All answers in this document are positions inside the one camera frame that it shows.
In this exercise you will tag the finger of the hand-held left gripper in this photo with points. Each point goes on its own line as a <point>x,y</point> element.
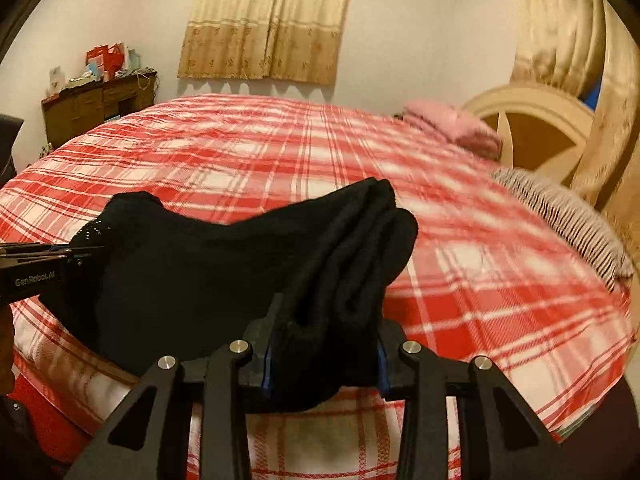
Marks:
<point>75,252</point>

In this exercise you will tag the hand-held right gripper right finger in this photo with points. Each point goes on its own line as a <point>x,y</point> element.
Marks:
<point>383,371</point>

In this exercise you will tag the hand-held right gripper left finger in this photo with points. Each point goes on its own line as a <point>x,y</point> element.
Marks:
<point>266,372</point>

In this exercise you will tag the black pants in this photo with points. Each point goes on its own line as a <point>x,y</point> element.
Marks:
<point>200,275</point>

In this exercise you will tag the red bed skirt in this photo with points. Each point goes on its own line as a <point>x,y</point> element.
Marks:
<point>45,400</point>

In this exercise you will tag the dark object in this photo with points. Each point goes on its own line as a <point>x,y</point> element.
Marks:
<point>10,142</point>

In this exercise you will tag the red plaid bed blanket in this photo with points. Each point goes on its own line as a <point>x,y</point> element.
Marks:
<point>475,260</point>

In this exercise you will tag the brown wooden cabinet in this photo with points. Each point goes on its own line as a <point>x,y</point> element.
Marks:
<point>90,107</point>

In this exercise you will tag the red gift bags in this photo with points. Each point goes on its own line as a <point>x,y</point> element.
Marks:
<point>105,57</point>

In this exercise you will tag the striped grey pillow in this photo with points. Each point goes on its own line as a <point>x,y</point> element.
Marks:
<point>575,220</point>

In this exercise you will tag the pink folded cloth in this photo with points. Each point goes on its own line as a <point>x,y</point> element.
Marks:
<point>450,122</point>

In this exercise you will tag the beige window curtain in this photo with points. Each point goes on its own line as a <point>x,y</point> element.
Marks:
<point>265,25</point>

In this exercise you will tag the cream round headboard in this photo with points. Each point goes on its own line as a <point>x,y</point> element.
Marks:
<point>530,105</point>

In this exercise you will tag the gold floral curtain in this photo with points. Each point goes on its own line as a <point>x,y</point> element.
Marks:
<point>617,125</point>

